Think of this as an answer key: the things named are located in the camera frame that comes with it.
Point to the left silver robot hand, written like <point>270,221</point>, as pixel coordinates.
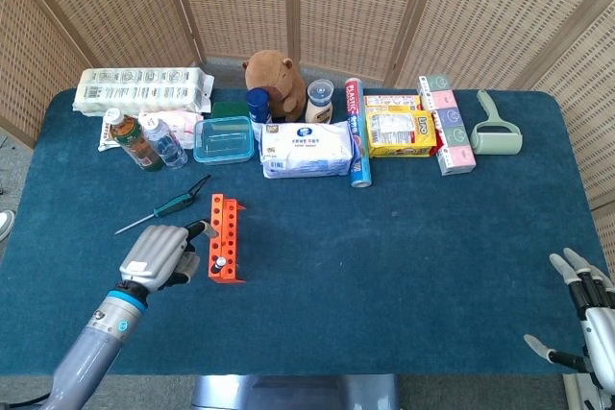
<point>154,256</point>

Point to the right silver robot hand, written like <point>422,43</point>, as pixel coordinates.
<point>603,338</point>

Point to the black silver precision screwdriver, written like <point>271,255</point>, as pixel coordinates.
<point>220,263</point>

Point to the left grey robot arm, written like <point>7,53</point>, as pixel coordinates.
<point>91,347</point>

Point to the orange screwdriver rack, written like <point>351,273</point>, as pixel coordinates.
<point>232,237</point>

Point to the clear water bottle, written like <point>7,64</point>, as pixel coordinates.
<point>165,143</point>

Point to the green tea bottle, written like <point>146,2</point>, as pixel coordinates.
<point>137,141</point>

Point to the clear container blue lid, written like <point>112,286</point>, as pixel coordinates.
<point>223,141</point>

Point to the pink white snack bag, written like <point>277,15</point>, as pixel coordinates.
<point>185,124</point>

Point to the white shoe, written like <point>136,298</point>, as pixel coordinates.
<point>6,225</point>

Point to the white toilet paper pack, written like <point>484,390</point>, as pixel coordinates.
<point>139,88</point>

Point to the blue white spray can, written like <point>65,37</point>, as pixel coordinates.
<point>258,105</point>

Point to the white blue wet wipes pack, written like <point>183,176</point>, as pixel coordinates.
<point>305,148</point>

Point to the grey robot torso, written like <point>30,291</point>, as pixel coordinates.
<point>288,393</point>

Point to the brown capybara plush toy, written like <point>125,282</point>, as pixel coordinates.
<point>276,79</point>

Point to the white mayonnaise bottle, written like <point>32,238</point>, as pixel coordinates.
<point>319,110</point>

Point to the light green lint roller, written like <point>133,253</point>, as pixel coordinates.
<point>495,141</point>

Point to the blue felt table cover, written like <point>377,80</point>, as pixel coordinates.
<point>384,261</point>

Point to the blue plastic wrap roll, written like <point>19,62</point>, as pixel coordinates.
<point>358,141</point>

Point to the pastel tissue pack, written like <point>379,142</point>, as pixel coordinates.
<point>449,131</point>

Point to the yellow snack box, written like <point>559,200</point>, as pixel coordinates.
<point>399,134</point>

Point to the white yellow flat box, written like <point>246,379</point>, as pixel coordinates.
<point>391,102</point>

